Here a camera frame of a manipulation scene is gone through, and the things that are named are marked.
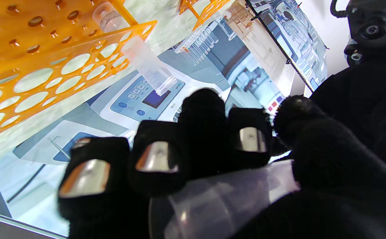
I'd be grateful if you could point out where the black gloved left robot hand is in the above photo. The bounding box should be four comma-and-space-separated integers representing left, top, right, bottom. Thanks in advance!
307, 59, 386, 175

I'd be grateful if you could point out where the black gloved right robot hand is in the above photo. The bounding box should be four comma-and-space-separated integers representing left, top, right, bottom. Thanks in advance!
56, 88, 386, 239

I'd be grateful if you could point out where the clear plastic test tube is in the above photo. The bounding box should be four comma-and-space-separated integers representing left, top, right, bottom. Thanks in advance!
148, 159, 302, 239
92, 1, 177, 97

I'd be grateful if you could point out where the orange test tube rack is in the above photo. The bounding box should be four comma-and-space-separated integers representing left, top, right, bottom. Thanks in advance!
0, 0, 158, 144
178, 0, 236, 31

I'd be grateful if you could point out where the printed laboratory backdrop poster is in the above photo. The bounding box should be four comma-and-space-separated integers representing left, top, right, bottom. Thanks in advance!
0, 0, 306, 239

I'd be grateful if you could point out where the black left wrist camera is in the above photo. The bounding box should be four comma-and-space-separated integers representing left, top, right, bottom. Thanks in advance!
330, 0, 386, 65

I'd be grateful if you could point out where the black backdrop frame pole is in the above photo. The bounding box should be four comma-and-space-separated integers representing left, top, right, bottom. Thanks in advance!
244, 0, 314, 93

